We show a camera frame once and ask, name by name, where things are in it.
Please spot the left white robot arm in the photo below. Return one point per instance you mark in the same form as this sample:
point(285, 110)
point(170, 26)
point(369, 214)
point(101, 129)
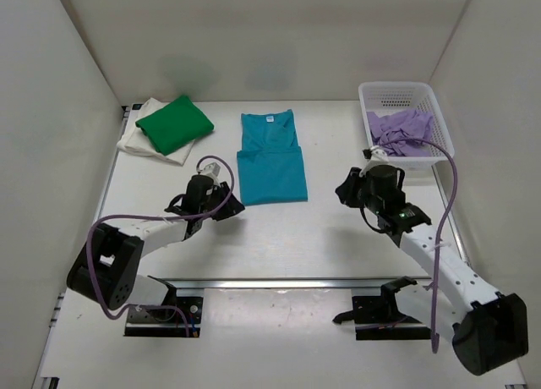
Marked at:
point(106, 270)

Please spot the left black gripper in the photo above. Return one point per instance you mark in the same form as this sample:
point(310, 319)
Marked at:
point(231, 208)

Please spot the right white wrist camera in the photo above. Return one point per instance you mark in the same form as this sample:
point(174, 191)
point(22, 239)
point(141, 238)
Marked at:
point(375, 156)

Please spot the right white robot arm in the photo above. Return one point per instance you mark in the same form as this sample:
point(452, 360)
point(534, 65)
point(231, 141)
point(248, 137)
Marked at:
point(485, 327)

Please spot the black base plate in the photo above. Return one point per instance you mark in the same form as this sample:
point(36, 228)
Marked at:
point(169, 323)
point(376, 316)

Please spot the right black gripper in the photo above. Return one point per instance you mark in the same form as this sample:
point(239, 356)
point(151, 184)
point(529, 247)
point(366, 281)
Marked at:
point(345, 193)

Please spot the folded white t-shirt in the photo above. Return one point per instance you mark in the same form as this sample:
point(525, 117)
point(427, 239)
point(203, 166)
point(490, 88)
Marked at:
point(135, 143)

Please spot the teal t-shirt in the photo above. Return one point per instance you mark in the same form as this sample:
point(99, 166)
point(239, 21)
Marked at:
point(270, 162)

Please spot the white plastic basket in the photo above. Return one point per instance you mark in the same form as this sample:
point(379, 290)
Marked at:
point(388, 97)

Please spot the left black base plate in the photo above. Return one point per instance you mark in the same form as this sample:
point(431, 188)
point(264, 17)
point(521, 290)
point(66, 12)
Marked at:
point(169, 323)

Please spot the crumpled lilac t-shirt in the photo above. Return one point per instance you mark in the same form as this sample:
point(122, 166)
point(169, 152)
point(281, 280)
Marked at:
point(401, 133)

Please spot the folded green t-shirt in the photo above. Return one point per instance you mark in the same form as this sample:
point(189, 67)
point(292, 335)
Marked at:
point(176, 124)

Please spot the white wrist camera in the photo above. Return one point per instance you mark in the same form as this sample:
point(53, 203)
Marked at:
point(375, 156)
point(211, 170)

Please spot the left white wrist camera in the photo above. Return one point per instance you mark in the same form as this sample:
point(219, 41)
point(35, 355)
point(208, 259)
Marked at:
point(211, 170)

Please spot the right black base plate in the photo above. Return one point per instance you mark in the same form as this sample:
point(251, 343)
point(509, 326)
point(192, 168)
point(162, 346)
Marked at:
point(376, 316)

